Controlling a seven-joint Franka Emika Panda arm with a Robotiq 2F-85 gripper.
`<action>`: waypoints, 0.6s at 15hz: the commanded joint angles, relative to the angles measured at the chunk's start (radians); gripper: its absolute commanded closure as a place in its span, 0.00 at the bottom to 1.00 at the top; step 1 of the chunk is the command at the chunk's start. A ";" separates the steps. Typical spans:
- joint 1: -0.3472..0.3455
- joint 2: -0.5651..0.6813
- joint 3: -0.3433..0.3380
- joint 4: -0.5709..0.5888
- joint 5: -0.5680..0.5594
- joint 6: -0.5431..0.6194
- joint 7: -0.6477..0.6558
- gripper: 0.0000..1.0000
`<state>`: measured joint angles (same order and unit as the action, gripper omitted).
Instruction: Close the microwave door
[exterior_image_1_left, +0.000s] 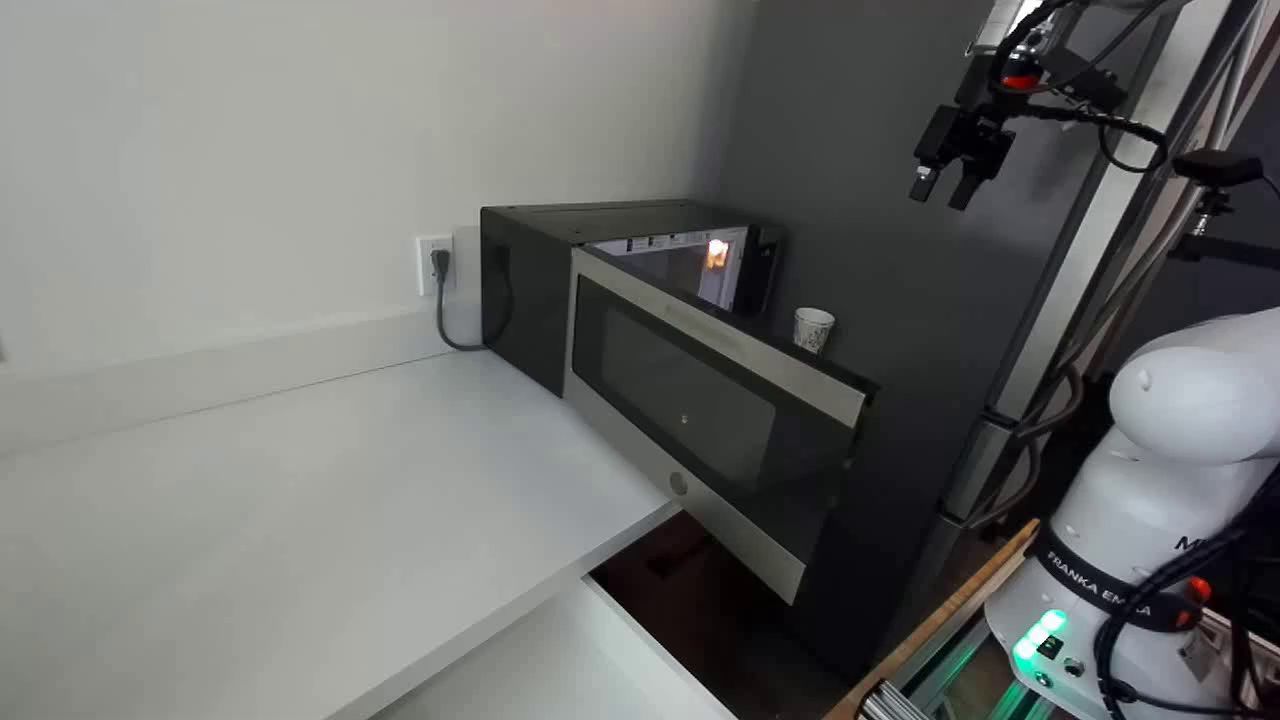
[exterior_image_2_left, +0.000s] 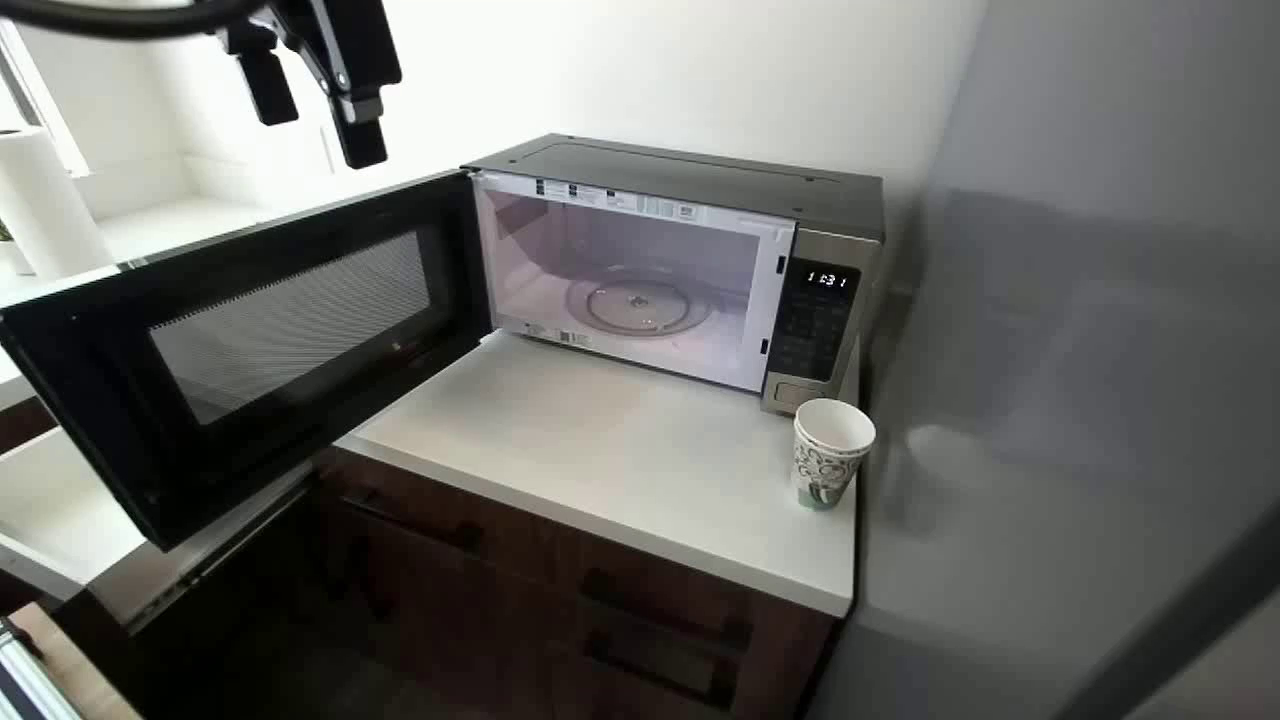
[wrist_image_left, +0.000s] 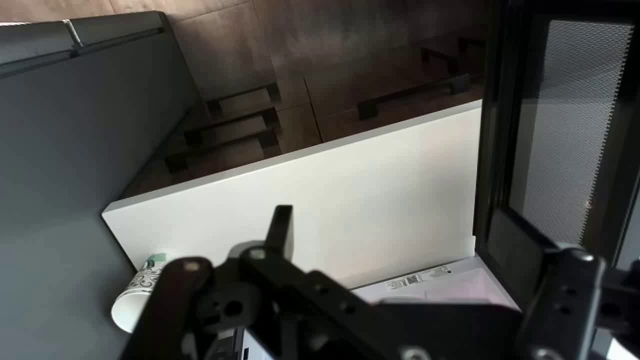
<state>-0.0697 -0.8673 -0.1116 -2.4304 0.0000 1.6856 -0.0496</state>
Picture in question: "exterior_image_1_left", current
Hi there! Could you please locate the aluminium frame post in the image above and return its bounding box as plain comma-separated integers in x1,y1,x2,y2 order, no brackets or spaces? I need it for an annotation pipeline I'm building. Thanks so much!
953,0,1267,530

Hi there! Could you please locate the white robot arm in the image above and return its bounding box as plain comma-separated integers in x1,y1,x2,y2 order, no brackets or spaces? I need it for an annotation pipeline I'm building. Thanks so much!
986,306,1280,720

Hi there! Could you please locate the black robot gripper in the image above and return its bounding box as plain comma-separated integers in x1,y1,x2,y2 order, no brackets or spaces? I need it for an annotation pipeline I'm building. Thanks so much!
908,57,1044,210

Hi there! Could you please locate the white patterned paper cup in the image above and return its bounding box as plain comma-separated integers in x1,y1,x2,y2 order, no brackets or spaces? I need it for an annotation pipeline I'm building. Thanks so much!
791,306,838,352

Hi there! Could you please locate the dark grey refrigerator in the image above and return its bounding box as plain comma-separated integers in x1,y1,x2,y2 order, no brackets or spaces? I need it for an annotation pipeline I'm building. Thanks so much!
718,0,1095,677

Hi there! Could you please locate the white wall power outlet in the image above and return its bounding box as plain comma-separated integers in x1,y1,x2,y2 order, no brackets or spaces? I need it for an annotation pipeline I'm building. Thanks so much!
411,236,457,296

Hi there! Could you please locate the microwave door with steel trim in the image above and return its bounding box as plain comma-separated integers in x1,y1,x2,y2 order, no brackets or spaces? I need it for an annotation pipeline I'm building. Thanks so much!
566,249,877,602

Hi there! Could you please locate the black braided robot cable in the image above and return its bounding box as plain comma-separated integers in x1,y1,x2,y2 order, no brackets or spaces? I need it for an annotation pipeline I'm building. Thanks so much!
1088,525,1280,717

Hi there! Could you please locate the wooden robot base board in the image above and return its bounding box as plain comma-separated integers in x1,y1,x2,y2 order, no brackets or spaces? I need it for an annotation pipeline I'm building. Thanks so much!
825,519,1040,720

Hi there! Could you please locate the black microwave oven body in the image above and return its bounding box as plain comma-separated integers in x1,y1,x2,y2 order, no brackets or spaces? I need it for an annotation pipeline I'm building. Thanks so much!
482,198,787,390

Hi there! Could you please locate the black microwave power cord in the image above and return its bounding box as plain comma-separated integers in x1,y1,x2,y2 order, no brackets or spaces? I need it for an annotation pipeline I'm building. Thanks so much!
427,249,492,356

